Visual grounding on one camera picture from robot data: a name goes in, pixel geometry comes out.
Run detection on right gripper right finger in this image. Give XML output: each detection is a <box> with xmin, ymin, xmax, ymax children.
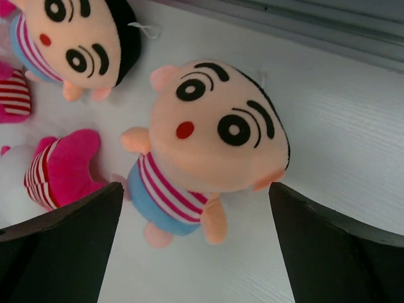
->
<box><xmin>269</xmin><ymin>182</ymin><xmax>403</xmax><ymax>302</ymax></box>

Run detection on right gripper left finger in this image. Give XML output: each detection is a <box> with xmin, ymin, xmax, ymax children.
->
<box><xmin>1</xmin><ymin>182</ymin><xmax>124</xmax><ymax>302</ymax></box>

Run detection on boy plush red dot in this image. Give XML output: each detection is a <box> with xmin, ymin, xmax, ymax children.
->
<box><xmin>10</xmin><ymin>0</ymin><xmax>141</xmax><ymax>102</ymax></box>

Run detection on white pink plush face down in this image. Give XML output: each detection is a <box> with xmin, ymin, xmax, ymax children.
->
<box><xmin>1</xmin><ymin>129</ymin><xmax>107</xmax><ymax>228</ymax></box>

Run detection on white pink plush yellow glasses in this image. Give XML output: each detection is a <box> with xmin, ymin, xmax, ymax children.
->
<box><xmin>0</xmin><ymin>61</ymin><xmax>32</xmax><ymax>124</ymax></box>

